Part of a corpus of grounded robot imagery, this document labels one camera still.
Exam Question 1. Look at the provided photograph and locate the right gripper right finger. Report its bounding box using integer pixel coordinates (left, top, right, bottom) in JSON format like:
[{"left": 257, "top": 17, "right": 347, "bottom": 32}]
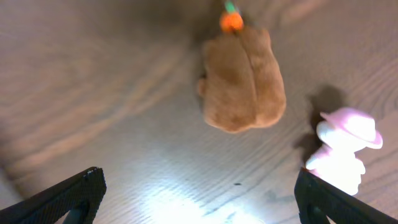
[{"left": 294, "top": 168, "right": 397, "bottom": 224}]

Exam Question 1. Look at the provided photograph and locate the brown plush toy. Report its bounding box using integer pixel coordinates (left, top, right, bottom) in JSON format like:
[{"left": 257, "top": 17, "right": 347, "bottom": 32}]
[{"left": 197, "top": 1, "right": 287, "bottom": 133}]

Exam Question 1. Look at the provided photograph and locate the white pink duck toy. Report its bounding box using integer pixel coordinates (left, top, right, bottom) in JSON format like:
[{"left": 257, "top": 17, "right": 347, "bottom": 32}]
[{"left": 305, "top": 107, "right": 383, "bottom": 196}]

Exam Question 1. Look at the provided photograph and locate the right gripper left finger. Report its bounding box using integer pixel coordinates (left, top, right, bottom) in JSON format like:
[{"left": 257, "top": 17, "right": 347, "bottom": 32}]
[{"left": 1, "top": 167, "right": 107, "bottom": 223}]

